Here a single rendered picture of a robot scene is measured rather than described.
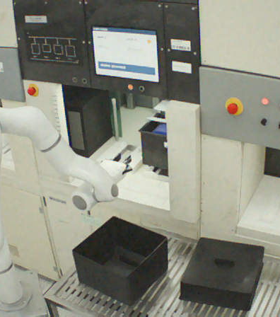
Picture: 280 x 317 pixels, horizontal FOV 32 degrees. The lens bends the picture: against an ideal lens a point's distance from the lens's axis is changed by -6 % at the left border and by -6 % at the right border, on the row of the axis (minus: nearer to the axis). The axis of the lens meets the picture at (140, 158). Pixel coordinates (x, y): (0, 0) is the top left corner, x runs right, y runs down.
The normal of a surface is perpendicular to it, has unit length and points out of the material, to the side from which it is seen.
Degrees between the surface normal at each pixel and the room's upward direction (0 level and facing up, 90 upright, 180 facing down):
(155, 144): 90
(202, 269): 0
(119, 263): 0
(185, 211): 90
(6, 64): 90
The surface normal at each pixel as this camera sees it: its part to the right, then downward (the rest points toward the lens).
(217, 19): -0.46, 0.48
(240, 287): -0.06, -0.86
